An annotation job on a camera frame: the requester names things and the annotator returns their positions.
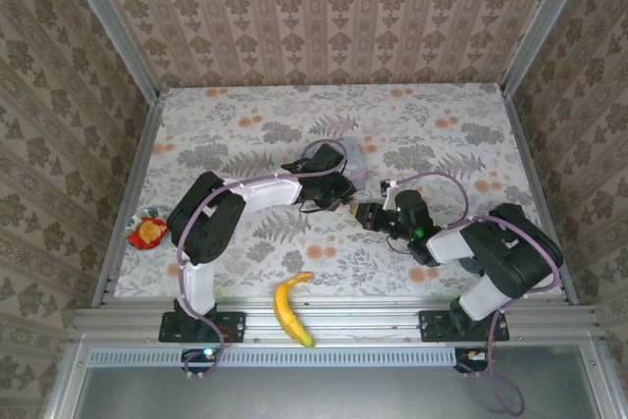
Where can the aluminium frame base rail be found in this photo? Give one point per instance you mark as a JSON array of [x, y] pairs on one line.
[[368, 323]]

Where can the aluminium frame side rail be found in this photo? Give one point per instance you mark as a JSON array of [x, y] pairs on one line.
[[140, 183], [535, 169]]

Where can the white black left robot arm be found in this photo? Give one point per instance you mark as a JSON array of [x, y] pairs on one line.
[[216, 223]]

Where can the yellow banana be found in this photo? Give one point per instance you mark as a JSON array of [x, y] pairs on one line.
[[283, 306]]

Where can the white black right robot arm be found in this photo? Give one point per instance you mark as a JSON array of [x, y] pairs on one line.
[[510, 252]]

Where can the aluminium frame corner post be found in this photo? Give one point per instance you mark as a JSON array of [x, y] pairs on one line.
[[544, 21], [108, 26]]

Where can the grey metal shelf panel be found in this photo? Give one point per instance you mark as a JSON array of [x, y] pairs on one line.
[[319, 392]]

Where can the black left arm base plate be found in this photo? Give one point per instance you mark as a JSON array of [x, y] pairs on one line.
[[230, 328]]

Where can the floral tablecloth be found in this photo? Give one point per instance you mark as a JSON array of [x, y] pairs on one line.
[[221, 134]]

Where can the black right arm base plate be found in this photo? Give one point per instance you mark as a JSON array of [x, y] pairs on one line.
[[434, 328]]

